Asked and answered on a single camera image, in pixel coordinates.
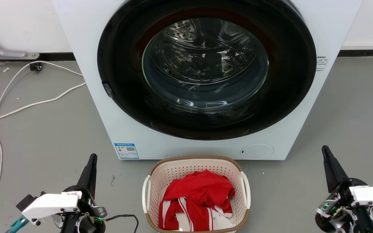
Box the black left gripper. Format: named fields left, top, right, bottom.
left=59, top=153, right=107, bottom=233

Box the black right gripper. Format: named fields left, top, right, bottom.
left=315, top=145, right=373, bottom=233

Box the beige plastic laundry basket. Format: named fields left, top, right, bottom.
left=142, top=155, right=251, bottom=233

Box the blue energy label sticker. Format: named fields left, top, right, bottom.
left=114, top=143, right=139, bottom=159

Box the round white filter cover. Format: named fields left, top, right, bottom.
left=240, top=144, right=275, bottom=160

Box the black round washer door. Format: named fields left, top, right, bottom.
left=97, top=0, right=317, bottom=140

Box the white front-load washing machine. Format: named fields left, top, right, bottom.
left=51, top=0, right=363, bottom=161

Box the red and white garment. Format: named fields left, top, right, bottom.
left=158, top=170, right=236, bottom=232

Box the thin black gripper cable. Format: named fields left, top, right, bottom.
left=104, top=214, right=140, bottom=233

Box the thick white floor cable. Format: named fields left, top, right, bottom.
left=0, top=82, right=86, bottom=126

